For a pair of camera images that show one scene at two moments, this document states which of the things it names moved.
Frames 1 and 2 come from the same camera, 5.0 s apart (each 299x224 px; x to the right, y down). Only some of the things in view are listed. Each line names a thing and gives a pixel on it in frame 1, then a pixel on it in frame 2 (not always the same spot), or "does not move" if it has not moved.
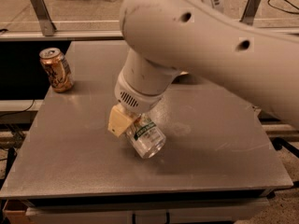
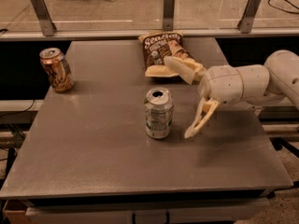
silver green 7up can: [145, 137] -> [159, 112]
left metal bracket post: [38, 3] does not move
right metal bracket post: [251, 7] does not move
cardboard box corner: [15, 211] does not move
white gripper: [135, 98] -> [221, 84]
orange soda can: [57, 69] does not move
